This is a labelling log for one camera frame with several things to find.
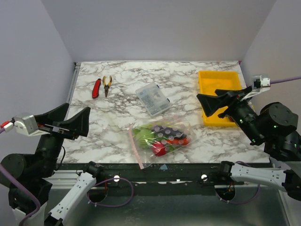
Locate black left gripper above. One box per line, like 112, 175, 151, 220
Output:
35, 102, 91, 176

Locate orange carrot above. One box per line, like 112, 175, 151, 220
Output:
161, 137, 191, 145

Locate purple eggplant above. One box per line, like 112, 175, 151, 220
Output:
151, 125, 187, 140

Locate clear zip top bag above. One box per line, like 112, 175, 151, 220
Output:
128, 114, 196, 170

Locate red tomato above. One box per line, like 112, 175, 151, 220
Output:
151, 141, 171, 157

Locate green cabbage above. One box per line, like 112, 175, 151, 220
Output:
134, 129, 155, 148

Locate pale green celery stalk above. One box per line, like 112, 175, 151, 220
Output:
132, 124, 153, 134

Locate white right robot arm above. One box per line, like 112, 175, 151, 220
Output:
197, 86, 301, 201

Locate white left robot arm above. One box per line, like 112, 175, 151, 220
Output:
0, 103, 104, 226

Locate yellow plastic bin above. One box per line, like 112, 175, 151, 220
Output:
198, 71, 242, 127

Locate red utility knife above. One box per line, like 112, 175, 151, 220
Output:
92, 79, 102, 99

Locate clear plastic screw box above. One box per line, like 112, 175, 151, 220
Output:
135, 82, 171, 117

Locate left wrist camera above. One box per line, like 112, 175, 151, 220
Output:
0, 113, 43, 137

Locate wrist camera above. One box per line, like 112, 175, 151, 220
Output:
0, 113, 43, 137
252, 74, 271, 94

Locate yellow handled pliers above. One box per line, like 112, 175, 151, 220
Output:
103, 76, 112, 97

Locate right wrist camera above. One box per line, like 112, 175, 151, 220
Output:
252, 74, 271, 94

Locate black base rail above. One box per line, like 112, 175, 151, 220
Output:
44, 162, 278, 196

